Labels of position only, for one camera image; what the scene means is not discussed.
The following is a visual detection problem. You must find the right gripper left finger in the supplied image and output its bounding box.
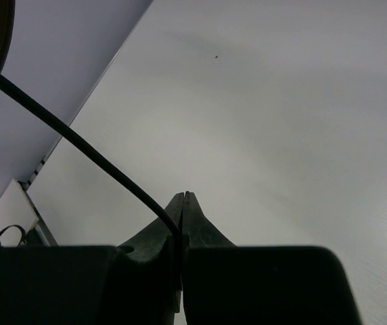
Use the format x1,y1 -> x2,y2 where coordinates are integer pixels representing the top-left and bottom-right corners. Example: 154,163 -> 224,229
0,192 -> 185,325

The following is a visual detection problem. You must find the thin black headphone cable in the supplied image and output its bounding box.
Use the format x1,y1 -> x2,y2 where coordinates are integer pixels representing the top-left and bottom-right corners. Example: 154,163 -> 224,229
0,57 -> 184,295

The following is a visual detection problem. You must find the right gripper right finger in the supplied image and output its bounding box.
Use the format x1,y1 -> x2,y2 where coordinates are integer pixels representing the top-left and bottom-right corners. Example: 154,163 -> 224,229
181,192 -> 362,324

